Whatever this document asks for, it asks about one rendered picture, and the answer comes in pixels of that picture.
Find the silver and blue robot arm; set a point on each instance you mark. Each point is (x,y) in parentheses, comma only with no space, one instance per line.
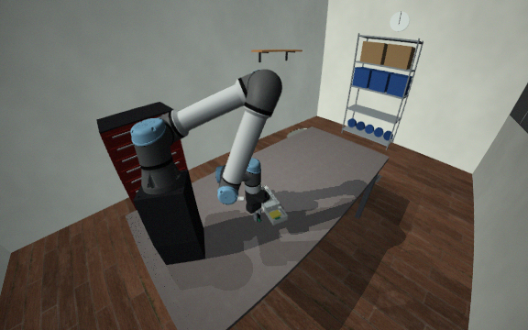
(258,91)

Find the yellow block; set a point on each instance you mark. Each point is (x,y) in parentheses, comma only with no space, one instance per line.
(275,214)

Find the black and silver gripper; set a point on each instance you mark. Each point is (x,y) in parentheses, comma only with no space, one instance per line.
(260,196)

